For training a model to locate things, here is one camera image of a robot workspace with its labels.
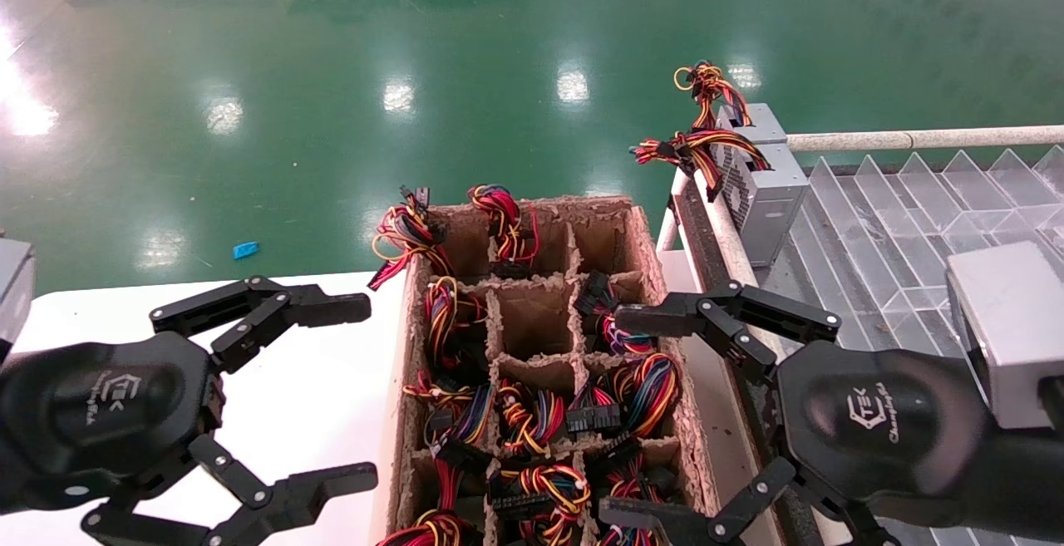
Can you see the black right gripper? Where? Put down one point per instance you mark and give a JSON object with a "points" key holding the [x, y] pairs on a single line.
{"points": [[881, 421]]}

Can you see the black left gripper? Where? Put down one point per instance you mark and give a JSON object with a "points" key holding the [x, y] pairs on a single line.
{"points": [[100, 413]]}

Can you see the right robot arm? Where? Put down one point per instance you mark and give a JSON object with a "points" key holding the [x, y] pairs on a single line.
{"points": [[1031, 479]]}

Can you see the small blue scrap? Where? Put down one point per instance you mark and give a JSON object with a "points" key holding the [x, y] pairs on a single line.
{"points": [[246, 250]]}

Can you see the brown pulp divider box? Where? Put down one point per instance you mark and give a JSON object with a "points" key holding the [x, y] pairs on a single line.
{"points": [[532, 317]]}

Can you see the clear acrylic divider tray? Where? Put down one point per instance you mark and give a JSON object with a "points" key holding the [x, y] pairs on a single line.
{"points": [[881, 230]]}

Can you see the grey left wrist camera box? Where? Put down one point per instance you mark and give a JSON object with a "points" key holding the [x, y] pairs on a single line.
{"points": [[12, 288]]}

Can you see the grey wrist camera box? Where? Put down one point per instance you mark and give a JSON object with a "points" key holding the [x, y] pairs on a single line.
{"points": [[12, 288], [1014, 338]]}

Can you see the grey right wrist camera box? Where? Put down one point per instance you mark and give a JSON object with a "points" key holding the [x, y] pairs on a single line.
{"points": [[1014, 338]]}

